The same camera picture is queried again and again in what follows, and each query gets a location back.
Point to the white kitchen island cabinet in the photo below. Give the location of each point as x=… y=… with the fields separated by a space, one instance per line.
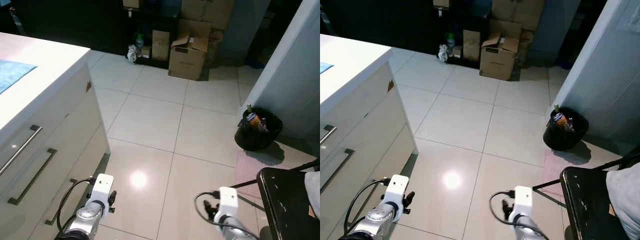
x=360 y=115
x=45 y=125

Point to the thin black rod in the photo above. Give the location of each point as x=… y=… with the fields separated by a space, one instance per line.
x=245 y=183
x=547 y=184

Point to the pink floor mat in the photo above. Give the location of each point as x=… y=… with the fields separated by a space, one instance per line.
x=555 y=170
x=247 y=170

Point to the black chair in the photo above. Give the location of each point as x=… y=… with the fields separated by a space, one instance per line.
x=285 y=205
x=585 y=205

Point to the black trash bin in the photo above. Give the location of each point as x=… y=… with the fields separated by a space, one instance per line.
x=565 y=140
x=255 y=140

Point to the grey cloth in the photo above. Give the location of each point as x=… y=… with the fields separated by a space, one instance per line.
x=625 y=195
x=314 y=187

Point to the bottle with orange label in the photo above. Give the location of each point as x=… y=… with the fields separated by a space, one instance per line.
x=561 y=120
x=253 y=120

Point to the white crumpled rag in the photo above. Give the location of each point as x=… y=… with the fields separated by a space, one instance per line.
x=133 y=53
x=443 y=53

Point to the open cardboard box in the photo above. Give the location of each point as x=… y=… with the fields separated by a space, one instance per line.
x=187 y=60
x=497 y=60

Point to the blue cloth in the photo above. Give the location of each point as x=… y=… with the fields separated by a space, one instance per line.
x=12 y=72
x=325 y=67

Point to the green bottle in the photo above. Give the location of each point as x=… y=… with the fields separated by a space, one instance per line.
x=139 y=41
x=450 y=41

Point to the small narrow cardboard box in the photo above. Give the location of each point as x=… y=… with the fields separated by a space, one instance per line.
x=471 y=46
x=160 y=46

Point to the black shelf unit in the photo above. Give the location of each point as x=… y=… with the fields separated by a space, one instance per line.
x=150 y=15
x=460 y=15

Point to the large cardboard box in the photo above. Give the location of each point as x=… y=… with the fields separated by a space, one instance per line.
x=517 y=12
x=207 y=12

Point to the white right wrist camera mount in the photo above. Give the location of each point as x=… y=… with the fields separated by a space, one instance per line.
x=523 y=200
x=228 y=200

